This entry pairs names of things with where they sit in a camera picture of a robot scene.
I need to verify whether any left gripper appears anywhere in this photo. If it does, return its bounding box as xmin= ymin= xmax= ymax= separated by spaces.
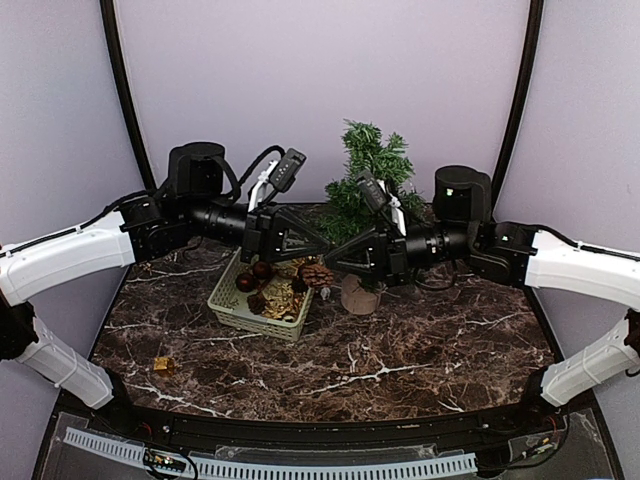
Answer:
xmin=184 ymin=196 xmax=332 ymax=265

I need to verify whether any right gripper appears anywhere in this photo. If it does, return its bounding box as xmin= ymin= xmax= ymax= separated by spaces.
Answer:
xmin=324 ymin=218 xmax=476 ymax=288

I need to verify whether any large brown pine cone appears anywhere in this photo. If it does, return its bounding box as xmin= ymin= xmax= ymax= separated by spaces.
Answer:
xmin=298 ymin=263 xmax=334 ymax=289

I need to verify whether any red ball ornament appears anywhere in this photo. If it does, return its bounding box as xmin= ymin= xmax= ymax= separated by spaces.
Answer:
xmin=252 ymin=261 xmax=273 ymax=280
xmin=235 ymin=272 xmax=258 ymax=293

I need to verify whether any small green christmas tree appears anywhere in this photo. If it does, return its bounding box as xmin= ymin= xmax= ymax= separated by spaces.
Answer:
xmin=319 ymin=120 xmax=427 ymax=247

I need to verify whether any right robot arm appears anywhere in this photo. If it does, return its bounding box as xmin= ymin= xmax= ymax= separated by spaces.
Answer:
xmin=325 ymin=165 xmax=639 ymax=434

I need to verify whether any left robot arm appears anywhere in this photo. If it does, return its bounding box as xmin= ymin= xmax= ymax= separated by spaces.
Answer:
xmin=1 ymin=142 xmax=330 ymax=436

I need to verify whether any wooden tree base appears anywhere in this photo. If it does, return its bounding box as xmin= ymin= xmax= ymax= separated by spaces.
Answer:
xmin=341 ymin=274 xmax=381 ymax=315

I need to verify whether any gold ornaments pile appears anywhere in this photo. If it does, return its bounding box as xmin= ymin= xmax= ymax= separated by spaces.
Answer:
xmin=261 ymin=258 xmax=309 ymax=322

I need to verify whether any beige plastic basket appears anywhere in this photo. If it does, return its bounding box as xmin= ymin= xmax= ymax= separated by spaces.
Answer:
xmin=207 ymin=251 xmax=314 ymax=342

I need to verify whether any gold gift box ornament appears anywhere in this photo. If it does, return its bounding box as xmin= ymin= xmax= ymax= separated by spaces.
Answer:
xmin=153 ymin=356 xmax=176 ymax=377

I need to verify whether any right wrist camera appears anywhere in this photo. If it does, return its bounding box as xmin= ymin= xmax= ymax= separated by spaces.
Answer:
xmin=356 ymin=169 xmax=407 ymax=236

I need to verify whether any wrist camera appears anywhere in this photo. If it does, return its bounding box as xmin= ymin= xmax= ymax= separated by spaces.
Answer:
xmin=356 ymin=169 xmax=407 ymax=236
xmin=239 ymin=145 xmax=307 ymax=212

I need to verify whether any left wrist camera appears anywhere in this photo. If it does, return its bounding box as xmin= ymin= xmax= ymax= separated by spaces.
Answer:
xmin=239 ymin=145 xmax=307 ymax=212

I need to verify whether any black front rail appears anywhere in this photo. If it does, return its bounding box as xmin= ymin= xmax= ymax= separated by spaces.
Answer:
xmin=89 ymin=369 xmax=566 ymax=454

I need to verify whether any white cable duct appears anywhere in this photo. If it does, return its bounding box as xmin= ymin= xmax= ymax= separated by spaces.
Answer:
xmin=63 ymin=426 xmax=479 ymax=480

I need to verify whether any left black frame post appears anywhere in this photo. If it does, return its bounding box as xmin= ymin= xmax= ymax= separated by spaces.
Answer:
xmin=99 ymin=0 xmax=156 ymax=189

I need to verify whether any black frame post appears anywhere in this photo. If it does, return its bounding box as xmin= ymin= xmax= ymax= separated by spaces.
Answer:
xmin=99 ymin=0 xmax=156 ymax=189
xmin=491 ymin=0 xmax=545 ymax=208

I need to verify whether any right black frame post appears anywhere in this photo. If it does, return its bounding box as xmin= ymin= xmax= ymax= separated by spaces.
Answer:
xmin=491 ymin=0 xmax=545 ymax=208

